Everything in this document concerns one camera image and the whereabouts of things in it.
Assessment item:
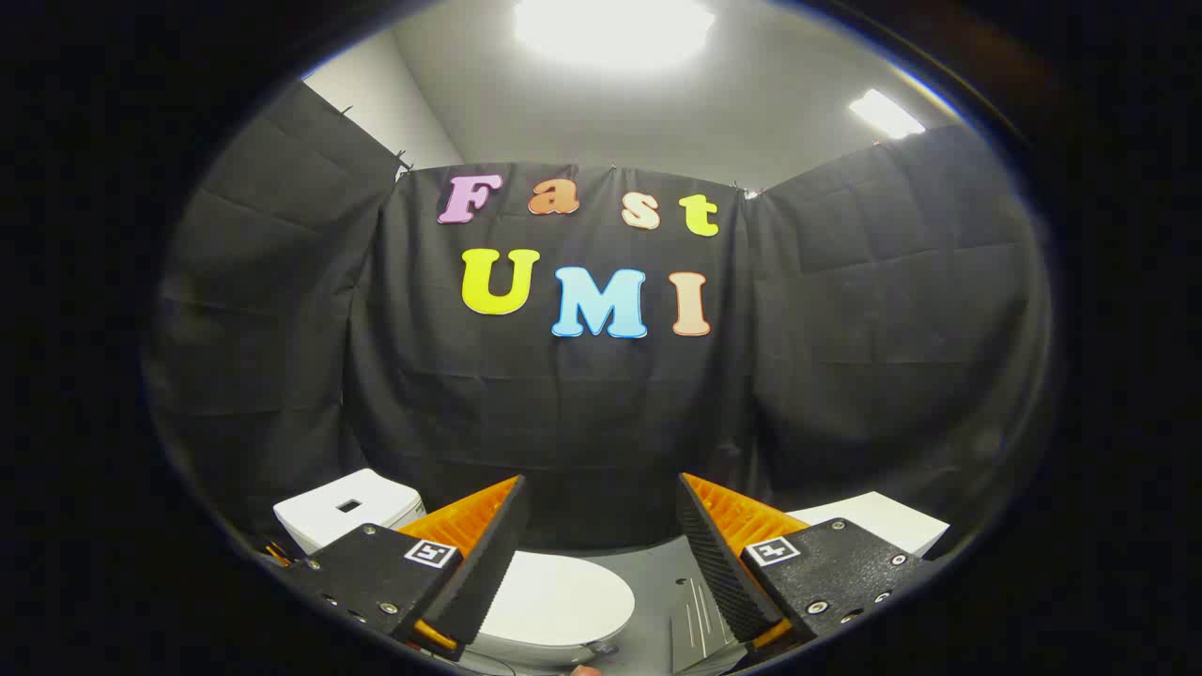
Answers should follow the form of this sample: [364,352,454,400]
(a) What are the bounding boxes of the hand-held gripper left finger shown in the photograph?
[266,475,532,663]

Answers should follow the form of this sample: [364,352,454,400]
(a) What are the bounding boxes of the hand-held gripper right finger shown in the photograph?
[676,472,940,655]

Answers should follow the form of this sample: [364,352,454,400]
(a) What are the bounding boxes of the white toilet lid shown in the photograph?
[470,551,637,651]

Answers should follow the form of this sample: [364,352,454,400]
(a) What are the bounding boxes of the white toilet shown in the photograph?
[273,469,621,669]

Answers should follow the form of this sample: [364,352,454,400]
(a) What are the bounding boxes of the black backdrop cloth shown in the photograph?
[141,80,1057,555]

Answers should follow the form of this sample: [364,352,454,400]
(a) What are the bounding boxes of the grey cabinet with white top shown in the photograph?
[671,491,951,673]

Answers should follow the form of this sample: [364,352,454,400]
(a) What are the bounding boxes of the small ceiling light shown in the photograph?
[850,89,927,141]

